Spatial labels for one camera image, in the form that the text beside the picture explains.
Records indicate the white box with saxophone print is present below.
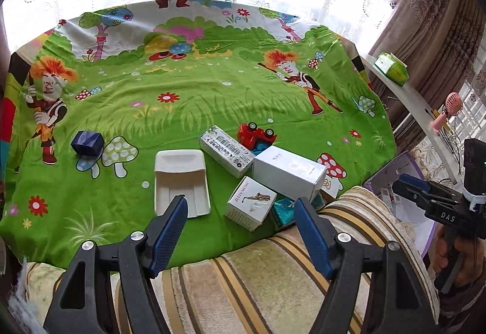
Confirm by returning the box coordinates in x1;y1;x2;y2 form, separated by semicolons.
225;176;277;232

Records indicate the white dustpan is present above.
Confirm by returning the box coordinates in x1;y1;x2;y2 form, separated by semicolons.
154;150;211;219

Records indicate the white curved shelf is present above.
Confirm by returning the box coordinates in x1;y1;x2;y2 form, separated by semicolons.
361;53;467;183

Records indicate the person's right forearm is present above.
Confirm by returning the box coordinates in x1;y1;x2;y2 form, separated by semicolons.
436;281;486;334

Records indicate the red and blue toy truck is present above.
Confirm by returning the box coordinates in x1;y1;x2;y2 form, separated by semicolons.
237;122;277;152

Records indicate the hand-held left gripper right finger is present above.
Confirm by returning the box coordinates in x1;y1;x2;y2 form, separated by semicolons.
293;198;441;334

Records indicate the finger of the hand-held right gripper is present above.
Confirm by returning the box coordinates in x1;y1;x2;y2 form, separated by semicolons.
392;182;433;212
398;173;462;202

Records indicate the purple storage box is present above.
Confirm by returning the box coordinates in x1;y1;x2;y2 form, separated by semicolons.
362;151;439;261

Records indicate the person's right hand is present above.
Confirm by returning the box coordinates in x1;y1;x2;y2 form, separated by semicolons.
435;228;486;289

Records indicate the white fluffy fabric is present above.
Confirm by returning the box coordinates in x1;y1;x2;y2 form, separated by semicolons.
5;294;40;334

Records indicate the pink handheld fan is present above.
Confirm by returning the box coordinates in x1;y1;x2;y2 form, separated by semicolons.
431;92;464;136

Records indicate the green cartoon printed bedsheet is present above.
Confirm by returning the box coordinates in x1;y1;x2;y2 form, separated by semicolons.
0;0;397;270

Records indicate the white box with barcode label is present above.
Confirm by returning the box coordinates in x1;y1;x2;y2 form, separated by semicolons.
199;125;256;179

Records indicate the brown patterned curtain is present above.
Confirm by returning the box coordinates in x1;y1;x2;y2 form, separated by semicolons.
370;0;486;137

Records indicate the striped cushion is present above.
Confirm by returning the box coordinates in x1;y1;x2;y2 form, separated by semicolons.
23;186;441;334

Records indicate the green tissue box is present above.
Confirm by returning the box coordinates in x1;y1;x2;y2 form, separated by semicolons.
374;52;409;87

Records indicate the teal tissue packet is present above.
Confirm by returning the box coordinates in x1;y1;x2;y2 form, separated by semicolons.
271;197;302;232

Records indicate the long white box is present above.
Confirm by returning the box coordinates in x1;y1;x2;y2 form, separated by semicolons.
252;146;328;202

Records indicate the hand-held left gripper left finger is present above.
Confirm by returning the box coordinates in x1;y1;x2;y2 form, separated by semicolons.
43;195;189;334

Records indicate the small dark blue box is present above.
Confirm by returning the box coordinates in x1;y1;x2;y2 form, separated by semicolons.
71;130;104;157

